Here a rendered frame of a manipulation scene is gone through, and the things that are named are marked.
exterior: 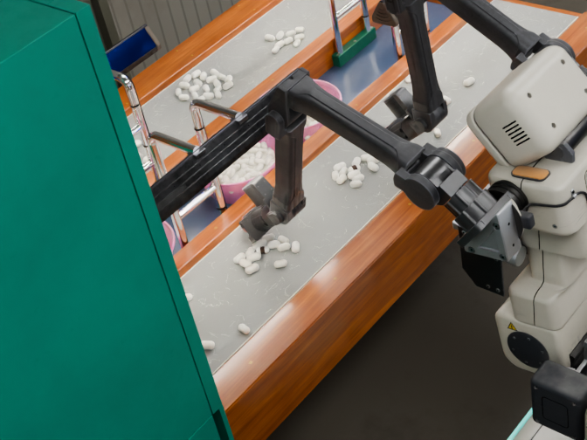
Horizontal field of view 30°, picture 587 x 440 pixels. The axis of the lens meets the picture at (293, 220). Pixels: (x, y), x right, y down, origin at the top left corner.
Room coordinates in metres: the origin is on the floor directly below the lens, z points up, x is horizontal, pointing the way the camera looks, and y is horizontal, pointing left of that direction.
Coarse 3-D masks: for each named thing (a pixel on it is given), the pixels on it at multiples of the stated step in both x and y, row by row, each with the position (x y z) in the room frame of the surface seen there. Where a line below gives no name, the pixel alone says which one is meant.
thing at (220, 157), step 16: (272, 96) 2.28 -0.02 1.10; (256, 112) 2.23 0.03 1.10; (224, 128) 2.17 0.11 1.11; (240, 128) 2.19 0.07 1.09; (256, 128) 2.20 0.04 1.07; (208, 144) 2.13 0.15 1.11; (224, 144) 2.14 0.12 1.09; (240, 144) 2.16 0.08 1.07; (192, 160) 2.08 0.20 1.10; (208, 160) 2.10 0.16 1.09; (224, 160) 2.11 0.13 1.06; (176, 176) 2.04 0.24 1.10; (192, 176) 2.06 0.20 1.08; (208, 176) 2.07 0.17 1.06; (160, 192) 2.00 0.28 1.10; (176, 192) 2.02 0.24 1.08; (192, 192) 2.03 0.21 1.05; (160, 208) 1.98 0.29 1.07; (176, 208) 1.99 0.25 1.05
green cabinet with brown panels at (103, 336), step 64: (0, 0) 1.66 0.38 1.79; (64, 0) 1.60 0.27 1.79; (0, 64) 1.45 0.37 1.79; (64, 64) 1.52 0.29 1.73; (0, 128) 1.42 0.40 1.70; (64, 128) 1.49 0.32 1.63; (128, 128) 1.56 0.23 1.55; (0, 192) 1.39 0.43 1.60; (64, 192) 1.46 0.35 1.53; (128, 192) 1.54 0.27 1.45; (0, 256) 1.36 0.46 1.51; (64, 256) 1.43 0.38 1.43; (128, 256) 1.51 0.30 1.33; (0, 320) 1.33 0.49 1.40; (64, 320) 1.40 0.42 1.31; (128, 320) 1.48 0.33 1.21; (192, 320) 1.56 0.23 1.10; (0, 384) 1.30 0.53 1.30; (64, 384) 1.37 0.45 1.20; (128, 384) 1.45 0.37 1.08; (192, 384) 1.53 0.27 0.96
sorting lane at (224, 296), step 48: (480, 48) 2.85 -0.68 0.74; (384, 96) 2.71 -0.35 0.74; (480, 96) 2.60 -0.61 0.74; (336, 144) 2.53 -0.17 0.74; (432, 144) 2.43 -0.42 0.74; (336, 192) 2.31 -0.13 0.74; (384, 192) 2.27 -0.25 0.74; (240, 240) 2.21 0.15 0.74; (336, 240) 2.12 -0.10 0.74; (192, 288) 2.07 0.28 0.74; (240, 288) 2.02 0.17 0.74; (288, 288) 1.98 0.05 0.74; (240, 336) 1.86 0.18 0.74
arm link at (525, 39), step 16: (448, 0) 2.09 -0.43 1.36; (464, 0) 2.07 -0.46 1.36; (480, 0) 2.06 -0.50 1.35; (464, 16) 2.07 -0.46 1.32; (480, 16) 2.03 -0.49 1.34; (496, 16) 2.03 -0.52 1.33; (480, 32) 2.04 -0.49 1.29; (496, 32) 2.00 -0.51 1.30; (512, 32) 1.99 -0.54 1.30; (528, 32) 1.99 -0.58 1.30; (512, 48) 1.97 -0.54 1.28; (528, 48) 1.95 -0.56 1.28; (512, 64) 1.95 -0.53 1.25
